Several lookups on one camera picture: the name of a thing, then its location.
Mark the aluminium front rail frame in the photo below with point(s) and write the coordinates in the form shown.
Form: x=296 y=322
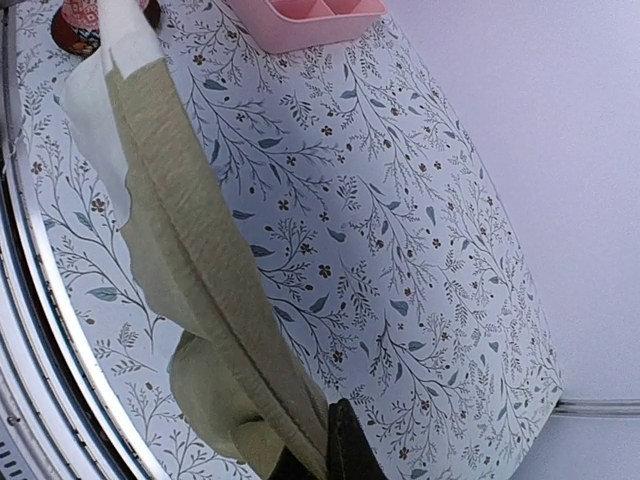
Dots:
x=48 y=411

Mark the right aluminium corner post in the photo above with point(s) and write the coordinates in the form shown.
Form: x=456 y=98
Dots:
x=598 y=409

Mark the pink divided organizer box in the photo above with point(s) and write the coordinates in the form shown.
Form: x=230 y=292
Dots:
x=286 y=26

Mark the floral patterned table cloth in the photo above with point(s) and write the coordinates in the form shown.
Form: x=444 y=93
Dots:
x=392 y=270

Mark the red patterned bowl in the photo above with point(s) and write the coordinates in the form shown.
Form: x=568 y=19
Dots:
x=78 y=27

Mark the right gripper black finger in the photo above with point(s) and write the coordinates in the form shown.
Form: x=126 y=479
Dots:
x=349 y=455

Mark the tan beige underwear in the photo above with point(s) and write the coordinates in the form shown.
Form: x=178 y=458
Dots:
x=232 y=374

